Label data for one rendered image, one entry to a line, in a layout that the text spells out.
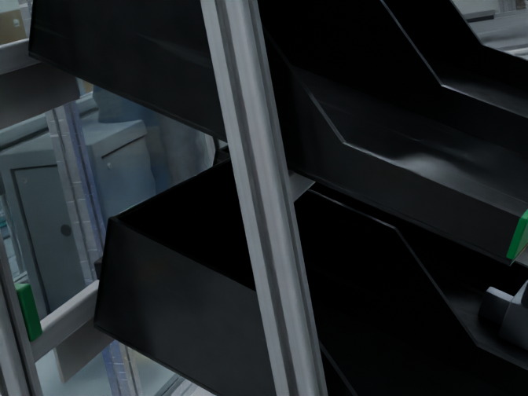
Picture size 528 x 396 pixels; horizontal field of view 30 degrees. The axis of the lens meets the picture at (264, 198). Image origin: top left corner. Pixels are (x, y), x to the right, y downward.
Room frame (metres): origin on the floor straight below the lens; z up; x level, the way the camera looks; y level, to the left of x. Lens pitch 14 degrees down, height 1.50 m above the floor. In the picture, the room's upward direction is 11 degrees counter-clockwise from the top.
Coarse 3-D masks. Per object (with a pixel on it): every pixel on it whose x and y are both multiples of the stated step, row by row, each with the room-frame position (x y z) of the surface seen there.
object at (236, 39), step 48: (240, 0) 0.43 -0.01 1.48; (240, 48) 0.43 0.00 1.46; (240, 96) 0.44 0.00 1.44; (240, 144) 0.44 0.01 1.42; (240, 192) 0.44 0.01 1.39; (288, 192) 0.45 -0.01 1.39; (0, 240) 0.51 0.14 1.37; (288, 240) 0.44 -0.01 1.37; (0, 288) 0.51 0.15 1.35; (288, 288) 0.43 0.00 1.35; (0, 336) 0.50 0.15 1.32; (288, 336) 0.44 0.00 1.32; (0, 384) 0.51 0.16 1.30; (288, 384) 0.44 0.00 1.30
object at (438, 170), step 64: (64, 0) 0.52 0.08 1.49; (128, 0) 0.50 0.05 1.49; (192, 0) 0.48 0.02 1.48; (320, 0) 0.59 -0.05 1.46; (64, 64) 0.53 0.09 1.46; (128, 64) 0.51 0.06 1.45; (192, 64) 0.48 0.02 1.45; (320, 64) 0.59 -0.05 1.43; (384, 64) 0.57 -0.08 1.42; (320, 128) 0.45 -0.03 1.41; (384, 128) 0.53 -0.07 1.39; (448, 128) 0.54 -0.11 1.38; (512, 128) 0.53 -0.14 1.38; (384, 192) 0.43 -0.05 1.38; (448, 192) 0.42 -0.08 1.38; (512, 192) 0.47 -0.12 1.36; (512, 256) 0.40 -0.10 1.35
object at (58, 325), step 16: (0, 48) 0.56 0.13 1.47; (16, 48) 0.57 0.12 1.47; (0, 64) 0.56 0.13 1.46; (16, 64) 0.57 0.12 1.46; (32, 64) 0.59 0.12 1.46; (96, 288) 0.59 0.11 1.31; (64, 304) 0.57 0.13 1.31; (80, 304) 0.57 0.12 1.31; (48, 320) 0.55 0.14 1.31; (64, 320) 0.56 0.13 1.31; (80, 320) 0.57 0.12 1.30; (48, 336) 0.54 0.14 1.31; (64, 336) 0.55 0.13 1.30; (32, 352) 0.52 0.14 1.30; (48, 352) 0.54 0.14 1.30
